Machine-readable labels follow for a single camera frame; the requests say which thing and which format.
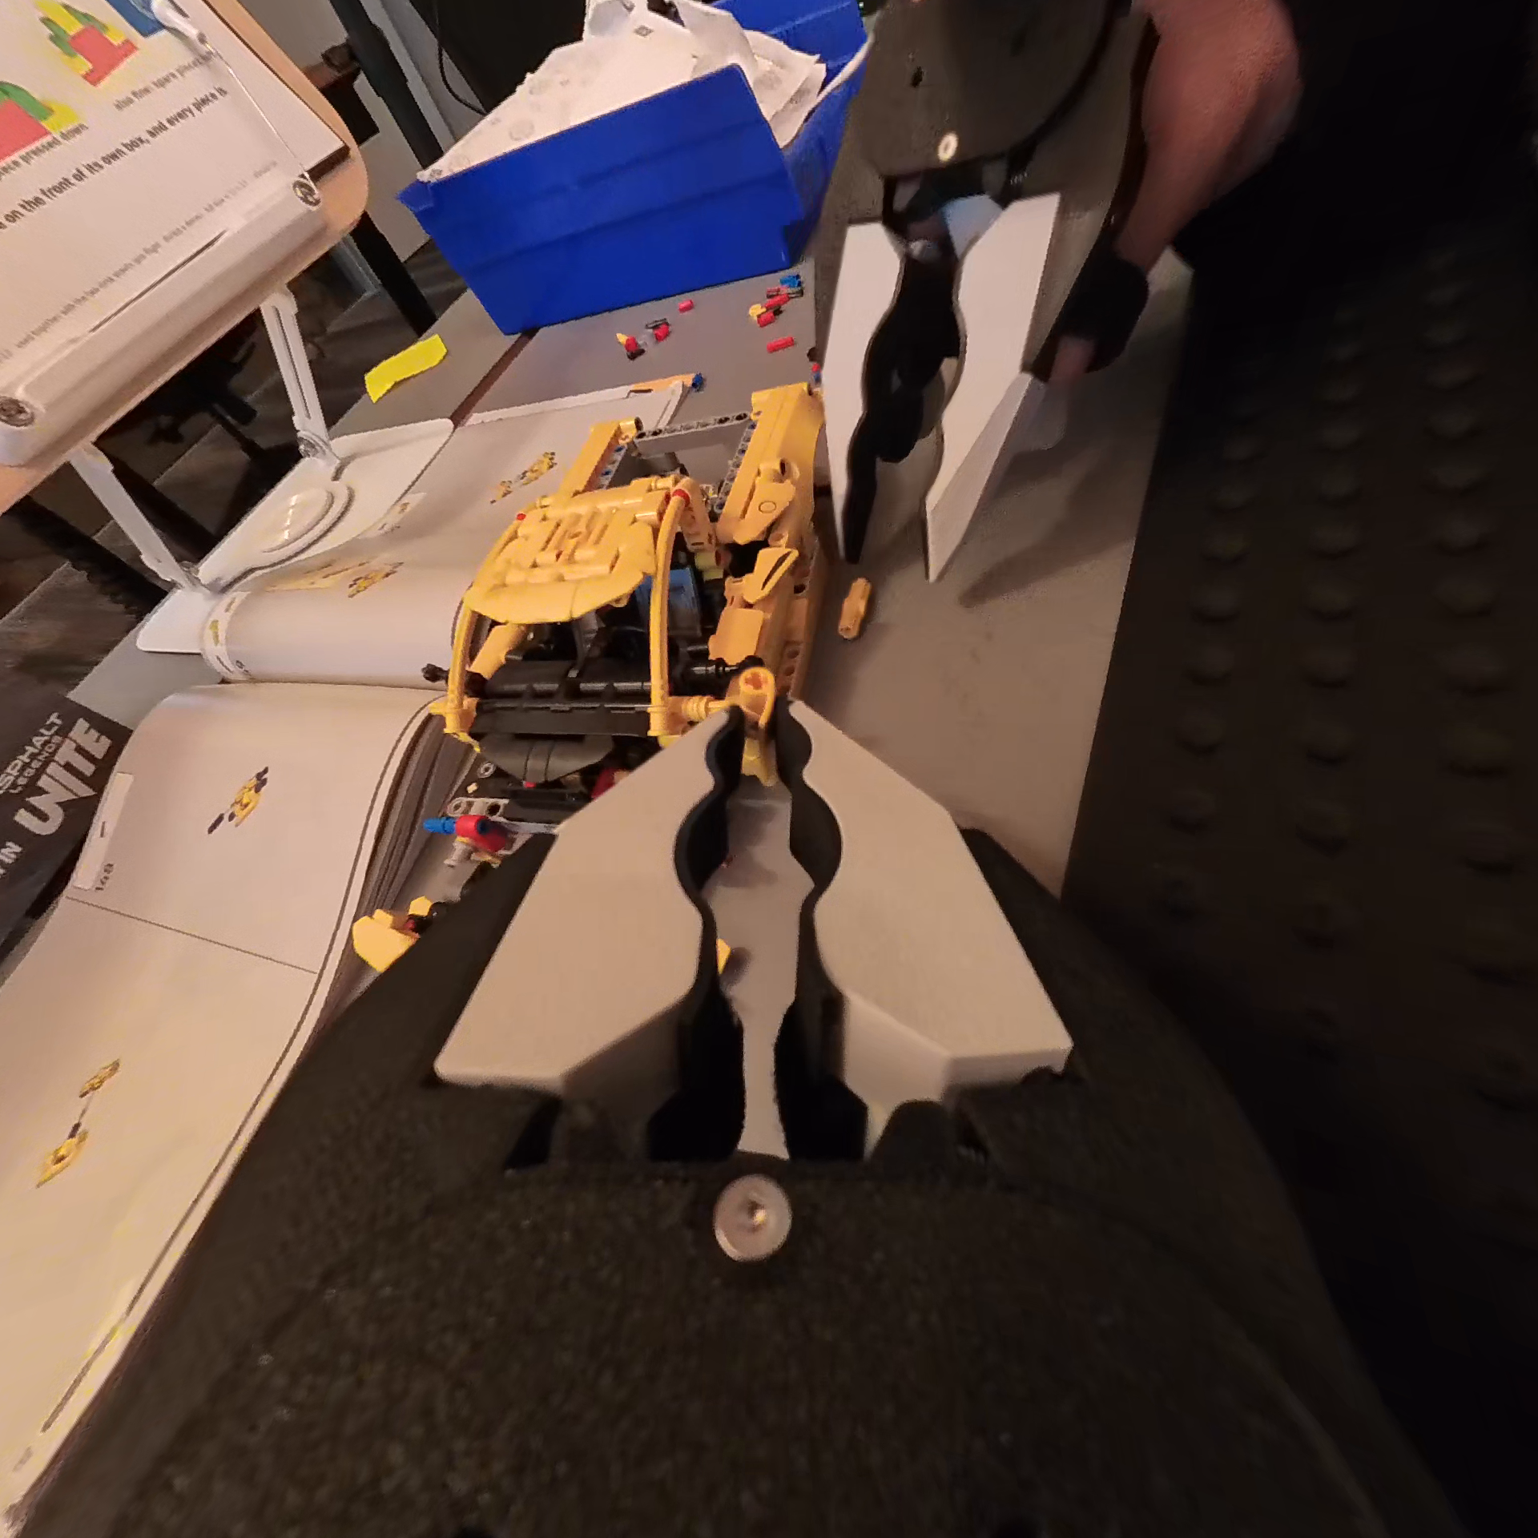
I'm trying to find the instruction booklet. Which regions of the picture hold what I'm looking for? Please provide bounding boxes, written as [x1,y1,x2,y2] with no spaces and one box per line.
[0,370,712,1533]

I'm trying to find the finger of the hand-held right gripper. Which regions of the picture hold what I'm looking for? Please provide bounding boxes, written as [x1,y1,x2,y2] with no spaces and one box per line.
[820,222,965,570]
[921,191,1070,586]

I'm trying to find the person's right hand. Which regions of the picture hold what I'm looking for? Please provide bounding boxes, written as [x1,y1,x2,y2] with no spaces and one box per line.
[1048,0,1308,387]

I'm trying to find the printed instruction sheet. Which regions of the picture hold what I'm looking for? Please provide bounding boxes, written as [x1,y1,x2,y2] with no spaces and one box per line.
[0,0,354,405]

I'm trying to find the black toy set box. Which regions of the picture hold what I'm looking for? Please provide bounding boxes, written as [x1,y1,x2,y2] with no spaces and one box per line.
[0,689,136,954]

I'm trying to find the scatter of small coloured pins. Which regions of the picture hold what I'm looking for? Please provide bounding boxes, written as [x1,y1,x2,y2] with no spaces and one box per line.
[614,272,810,363]

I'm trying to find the blue storage bin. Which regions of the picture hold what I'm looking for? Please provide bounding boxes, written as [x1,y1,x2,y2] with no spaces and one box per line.
[398,0,870,339]

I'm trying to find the yellow paper strip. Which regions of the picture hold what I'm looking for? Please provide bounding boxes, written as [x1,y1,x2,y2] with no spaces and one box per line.
[363,334,449,405]

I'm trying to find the white tablet stand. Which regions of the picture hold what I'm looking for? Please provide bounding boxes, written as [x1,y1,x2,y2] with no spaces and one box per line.
[0,174,458,660]

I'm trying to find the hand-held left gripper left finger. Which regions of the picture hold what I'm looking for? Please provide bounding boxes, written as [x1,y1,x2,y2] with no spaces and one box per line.
[436,707,747,1158]

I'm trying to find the white crumpled papers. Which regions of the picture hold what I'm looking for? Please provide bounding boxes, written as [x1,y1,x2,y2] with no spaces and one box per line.
[427,0,833,185]

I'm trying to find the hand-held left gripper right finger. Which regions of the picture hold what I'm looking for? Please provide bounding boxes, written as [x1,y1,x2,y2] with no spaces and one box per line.
[769,704,1073,1156]

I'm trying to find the yellow toy brick car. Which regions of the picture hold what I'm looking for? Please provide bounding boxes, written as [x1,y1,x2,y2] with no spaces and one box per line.
[352,383,833,978]

